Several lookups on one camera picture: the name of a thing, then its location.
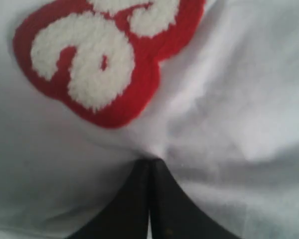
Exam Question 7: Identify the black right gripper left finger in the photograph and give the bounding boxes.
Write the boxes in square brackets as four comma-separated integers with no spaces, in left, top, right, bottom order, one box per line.
[68,159,150,239]

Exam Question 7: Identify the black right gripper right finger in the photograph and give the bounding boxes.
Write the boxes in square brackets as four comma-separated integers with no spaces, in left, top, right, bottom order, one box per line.
[149,159,236,239]

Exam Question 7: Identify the white t-shirt with red lettering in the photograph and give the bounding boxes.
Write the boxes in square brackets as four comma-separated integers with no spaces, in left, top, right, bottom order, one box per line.
[0,0,299,239]

